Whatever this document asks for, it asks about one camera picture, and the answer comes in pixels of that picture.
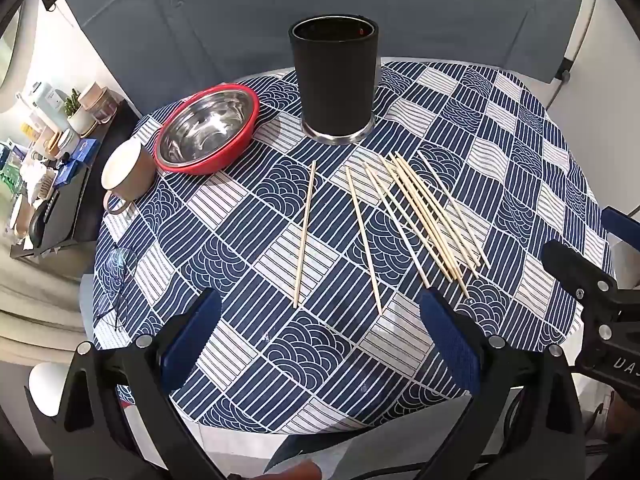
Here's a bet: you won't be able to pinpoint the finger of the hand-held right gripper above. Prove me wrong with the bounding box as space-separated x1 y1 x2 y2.
601 206 640 243
541 240 620 313

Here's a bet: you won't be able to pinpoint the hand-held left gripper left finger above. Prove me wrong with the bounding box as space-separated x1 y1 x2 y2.
25 287 226 480

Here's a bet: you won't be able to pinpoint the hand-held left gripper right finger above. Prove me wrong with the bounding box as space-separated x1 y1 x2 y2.
419 287 588 480

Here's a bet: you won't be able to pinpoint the bunch of wooden chopsticks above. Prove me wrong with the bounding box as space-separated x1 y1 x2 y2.
362 151 492 300

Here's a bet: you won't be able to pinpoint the single wooden chopstick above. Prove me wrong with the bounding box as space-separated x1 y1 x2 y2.
345 165 384 315
293 161 317 308

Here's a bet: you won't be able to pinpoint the black cylindrical utensil holder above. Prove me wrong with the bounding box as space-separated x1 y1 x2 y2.
288 15 380 146

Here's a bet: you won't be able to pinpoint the person's right hand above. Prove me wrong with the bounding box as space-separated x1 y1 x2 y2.
595 390 632 443

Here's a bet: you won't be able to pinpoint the blue white patterned tablecloth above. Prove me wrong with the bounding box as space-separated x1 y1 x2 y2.
91 60 616 433

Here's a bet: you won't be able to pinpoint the thin-framed eyeglasses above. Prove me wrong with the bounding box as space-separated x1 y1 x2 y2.
95 242 139 331

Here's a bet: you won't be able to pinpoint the black side table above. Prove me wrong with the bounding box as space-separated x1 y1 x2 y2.
10 100 143 261

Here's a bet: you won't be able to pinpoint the beige mug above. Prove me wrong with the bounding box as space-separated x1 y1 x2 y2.
101 139 158 215

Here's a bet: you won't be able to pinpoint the red steel-lined bowl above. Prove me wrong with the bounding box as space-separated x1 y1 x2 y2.
154 83 261 176

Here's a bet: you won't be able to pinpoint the blue boxes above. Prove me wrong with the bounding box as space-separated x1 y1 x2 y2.
54 137 99 189

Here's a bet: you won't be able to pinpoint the small potted plant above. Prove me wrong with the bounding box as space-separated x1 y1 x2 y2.
64 89 94 136

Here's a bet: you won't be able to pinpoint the pink candle jar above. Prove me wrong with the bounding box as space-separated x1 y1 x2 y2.
80 82 122 124

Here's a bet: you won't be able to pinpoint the white dispenser bottle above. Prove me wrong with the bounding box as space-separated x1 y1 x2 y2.
27 80 66 117

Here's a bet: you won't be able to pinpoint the grey backdrop cloth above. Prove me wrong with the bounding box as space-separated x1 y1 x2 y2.
52 0 588 113

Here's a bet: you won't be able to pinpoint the oval wall mirror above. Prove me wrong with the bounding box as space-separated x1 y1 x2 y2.
0 5 23 98

